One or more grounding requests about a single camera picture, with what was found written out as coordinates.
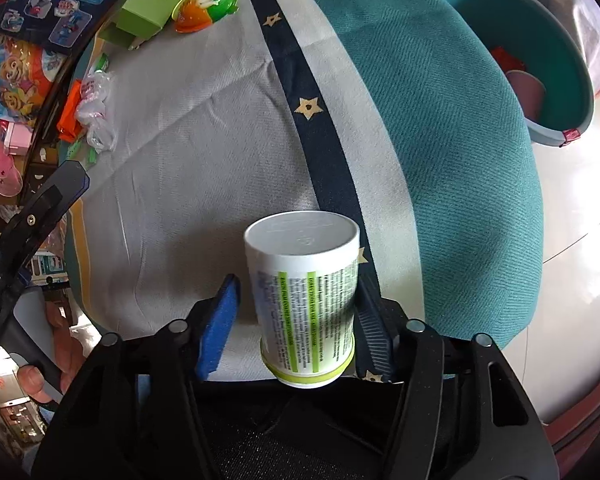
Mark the teal round trash bin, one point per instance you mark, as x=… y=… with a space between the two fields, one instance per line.
x=528 y=32

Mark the green orange egg toy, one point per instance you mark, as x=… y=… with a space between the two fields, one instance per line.
x=195 y=15

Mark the white green supplement bottle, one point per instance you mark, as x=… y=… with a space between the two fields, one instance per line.
x=303 y=269

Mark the pink paper cup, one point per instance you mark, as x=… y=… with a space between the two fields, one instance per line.
x=529 y=91

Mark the teal grey striped tablecloth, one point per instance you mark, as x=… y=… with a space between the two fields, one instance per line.
x=390 y=112

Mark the colourful cartoon puppy bag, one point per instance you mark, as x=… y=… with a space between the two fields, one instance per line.
x=27 y=73

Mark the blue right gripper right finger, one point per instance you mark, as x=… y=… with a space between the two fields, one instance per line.
x=374 y=332

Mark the person's left hand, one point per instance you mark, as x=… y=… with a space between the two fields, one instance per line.
x=52 y=356

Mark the clear plastic wrapper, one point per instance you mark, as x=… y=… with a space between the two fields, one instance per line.
x=92 y=111

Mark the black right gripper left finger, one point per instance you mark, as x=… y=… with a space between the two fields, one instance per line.
x=215 y=318

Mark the red snack bag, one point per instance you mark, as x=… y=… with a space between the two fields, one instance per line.
x=68 y=127

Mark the green cardboard box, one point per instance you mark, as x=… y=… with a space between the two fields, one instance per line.
x=136 y=21

